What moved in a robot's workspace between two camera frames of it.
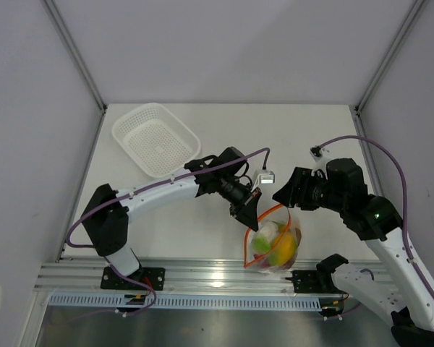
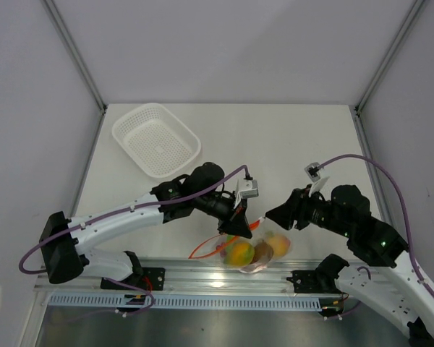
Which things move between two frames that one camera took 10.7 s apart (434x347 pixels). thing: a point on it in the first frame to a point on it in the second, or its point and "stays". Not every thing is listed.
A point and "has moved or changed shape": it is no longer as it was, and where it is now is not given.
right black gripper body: (315, 192) to (310, 210)
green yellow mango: (285, 250) to (239, 254)
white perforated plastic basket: (158, 142) stays
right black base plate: (312, 282) stays
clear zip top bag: (274, 246) has moved or changed shape
